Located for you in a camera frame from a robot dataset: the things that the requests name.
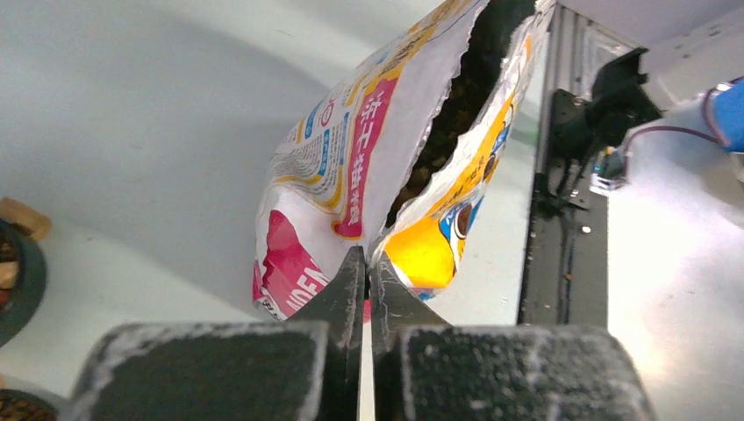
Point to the black cat bowl paw print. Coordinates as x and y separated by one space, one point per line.
24 405

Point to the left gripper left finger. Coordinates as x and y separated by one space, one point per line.
340 303

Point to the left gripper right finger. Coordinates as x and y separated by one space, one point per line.
394 306

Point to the pet food kibble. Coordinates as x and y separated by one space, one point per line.
480 67

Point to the pet food bag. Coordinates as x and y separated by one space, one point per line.
334 177

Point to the black cat bowl fish print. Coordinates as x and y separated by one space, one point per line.
23 265

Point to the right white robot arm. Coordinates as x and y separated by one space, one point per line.
687 54

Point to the blue plastic bin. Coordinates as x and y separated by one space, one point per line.
725 112

